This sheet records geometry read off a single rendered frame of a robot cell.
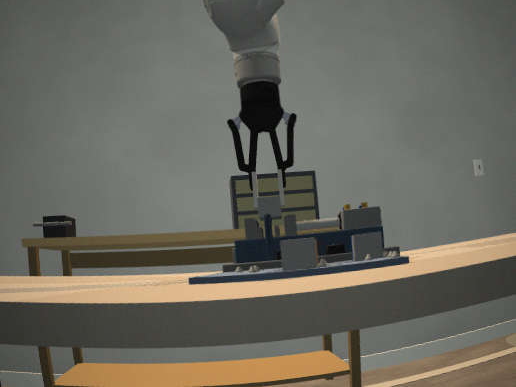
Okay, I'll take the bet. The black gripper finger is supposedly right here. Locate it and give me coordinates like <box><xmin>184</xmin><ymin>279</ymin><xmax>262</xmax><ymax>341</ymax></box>
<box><xmin>265</xmin><ymin>111</ymin><xmax>297</xmax><ymax>207</ymax></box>
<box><xmin>227</xmin><ymin>112</ymin><xmax>258</xmax><ymax>209</ymax></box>

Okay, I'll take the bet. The tan block with yellow end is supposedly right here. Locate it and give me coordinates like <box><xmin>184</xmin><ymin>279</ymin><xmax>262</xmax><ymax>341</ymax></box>
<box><xmin>280</xmin><ymin>237</ymin><xmax>318</xmax><ymax>271</ymax></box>

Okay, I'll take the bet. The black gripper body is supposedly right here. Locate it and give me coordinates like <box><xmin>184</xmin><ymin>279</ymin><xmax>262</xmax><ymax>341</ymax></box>
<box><xmin>239</xmin><ymin>81</ymin><xmax>284</xmax><ymax>133</ymax></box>

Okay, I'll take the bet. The tan block with blue end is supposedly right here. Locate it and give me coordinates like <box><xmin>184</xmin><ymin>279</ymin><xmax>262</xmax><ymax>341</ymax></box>
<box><xmin>351</xmin><ymin>232</ymin><xmax>383</xmax><ymax>261</ymax></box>

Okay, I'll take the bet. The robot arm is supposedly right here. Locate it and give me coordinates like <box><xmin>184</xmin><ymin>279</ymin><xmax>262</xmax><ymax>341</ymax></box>
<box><xmin>203</xmin><ymin>0</ymin><xmax>285</xmax><ymax>88</ymax></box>

